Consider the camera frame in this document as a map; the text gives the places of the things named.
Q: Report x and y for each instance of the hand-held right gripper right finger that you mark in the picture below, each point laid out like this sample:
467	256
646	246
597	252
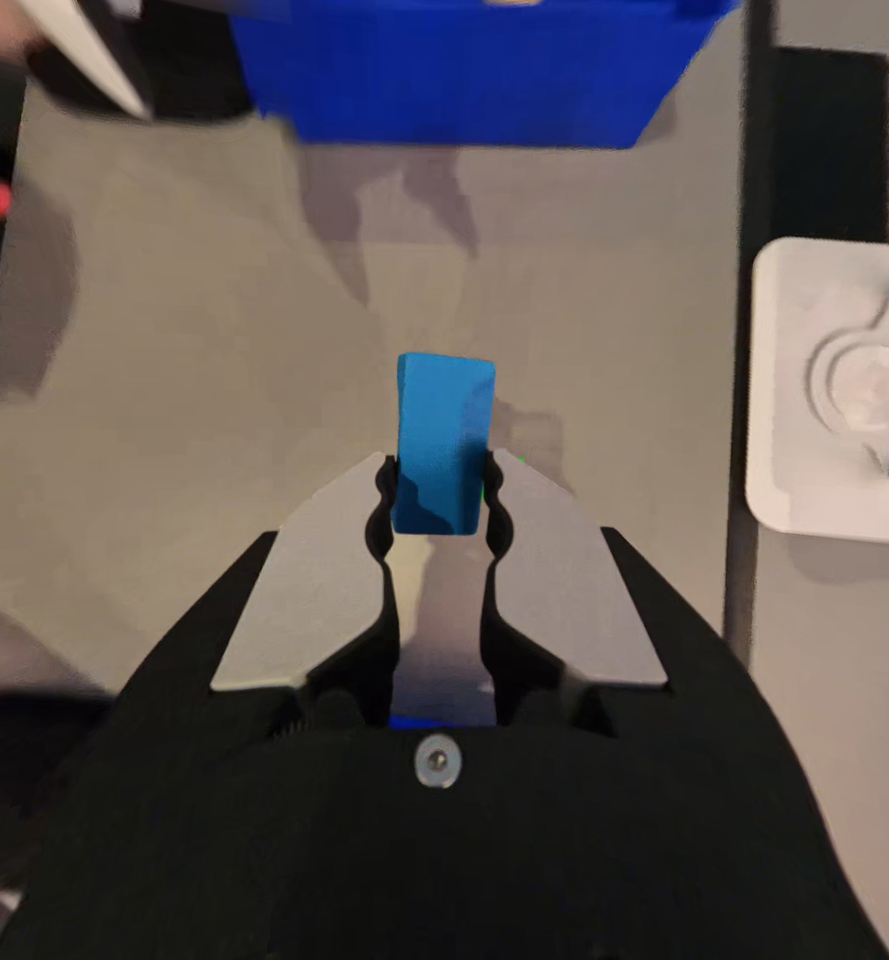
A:
572	600

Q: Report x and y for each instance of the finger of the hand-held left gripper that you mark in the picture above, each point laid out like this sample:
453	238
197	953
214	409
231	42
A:
84	45

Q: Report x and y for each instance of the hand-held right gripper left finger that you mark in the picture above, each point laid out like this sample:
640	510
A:
309	600

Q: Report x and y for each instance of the blue arch block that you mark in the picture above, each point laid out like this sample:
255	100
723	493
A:
441	435

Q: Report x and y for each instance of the black quilted armrest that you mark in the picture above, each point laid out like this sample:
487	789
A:
189	82

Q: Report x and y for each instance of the black table inset panel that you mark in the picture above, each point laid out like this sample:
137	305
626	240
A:
827	142

